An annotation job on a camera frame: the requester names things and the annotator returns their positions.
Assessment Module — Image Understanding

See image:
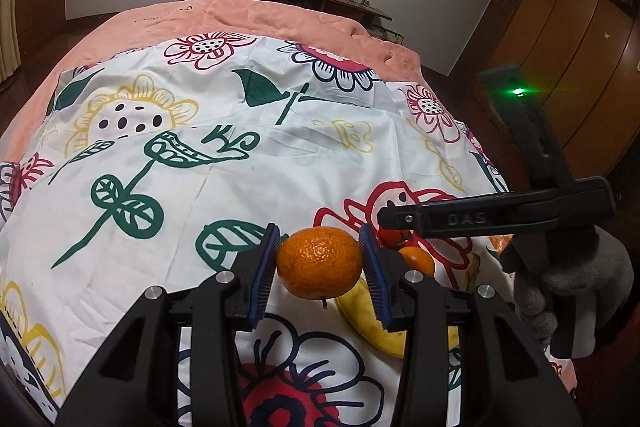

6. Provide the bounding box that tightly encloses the large orange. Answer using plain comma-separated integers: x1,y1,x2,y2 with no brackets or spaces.
276,228,364,310

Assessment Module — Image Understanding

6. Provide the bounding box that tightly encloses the small red fruit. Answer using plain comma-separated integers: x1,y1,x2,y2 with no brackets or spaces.
379,229,416,249

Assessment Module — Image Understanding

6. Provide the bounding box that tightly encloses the pink blanket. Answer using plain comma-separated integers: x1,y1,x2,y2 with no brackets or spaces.
0,0,426,162

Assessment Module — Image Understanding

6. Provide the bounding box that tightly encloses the floral printed bedsheet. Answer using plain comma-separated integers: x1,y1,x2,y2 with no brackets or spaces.
0,32,576,427

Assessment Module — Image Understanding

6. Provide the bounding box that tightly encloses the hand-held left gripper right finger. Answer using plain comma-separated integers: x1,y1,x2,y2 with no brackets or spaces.
358,224,583,427

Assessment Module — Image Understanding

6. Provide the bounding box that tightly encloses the window curtain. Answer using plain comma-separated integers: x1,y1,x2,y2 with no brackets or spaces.
0,0,31,85

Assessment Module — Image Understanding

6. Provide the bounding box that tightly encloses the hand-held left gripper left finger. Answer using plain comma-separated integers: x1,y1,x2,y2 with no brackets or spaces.
55,223,282,427

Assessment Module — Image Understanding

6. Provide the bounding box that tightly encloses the wooden wardrobe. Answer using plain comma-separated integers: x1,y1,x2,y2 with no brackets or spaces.
450,0,640,192

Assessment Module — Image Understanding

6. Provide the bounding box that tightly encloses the small tangerine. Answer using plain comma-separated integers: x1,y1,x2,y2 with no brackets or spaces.
398,247,436,278

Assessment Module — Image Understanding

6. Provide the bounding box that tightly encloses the person's right hand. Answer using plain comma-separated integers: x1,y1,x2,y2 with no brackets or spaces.
512,227,636,353

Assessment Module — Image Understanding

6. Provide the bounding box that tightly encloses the yellow banana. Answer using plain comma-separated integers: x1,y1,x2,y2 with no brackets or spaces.
336,252,482,359

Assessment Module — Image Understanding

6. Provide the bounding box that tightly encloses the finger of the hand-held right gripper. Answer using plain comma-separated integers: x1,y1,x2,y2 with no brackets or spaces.
376,184,577,239

